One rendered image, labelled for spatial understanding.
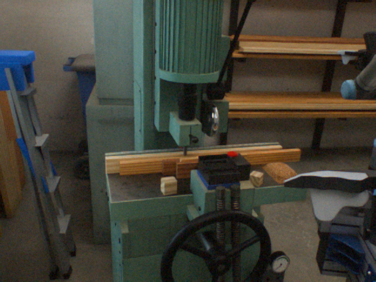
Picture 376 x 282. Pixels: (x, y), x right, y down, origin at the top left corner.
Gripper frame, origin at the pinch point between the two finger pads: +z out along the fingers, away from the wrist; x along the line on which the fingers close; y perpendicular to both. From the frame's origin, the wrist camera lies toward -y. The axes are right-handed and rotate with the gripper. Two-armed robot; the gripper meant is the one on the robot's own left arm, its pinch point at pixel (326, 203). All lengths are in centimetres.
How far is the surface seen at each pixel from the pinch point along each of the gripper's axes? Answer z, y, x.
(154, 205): 2, 27, 65
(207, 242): -9, 34, 53
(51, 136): 37, 64, 329
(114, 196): 12, 25, 68
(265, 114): -138, 38, 240
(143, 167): 2, 21, 79
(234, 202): -16, 24, 52
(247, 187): -21, 21, 53
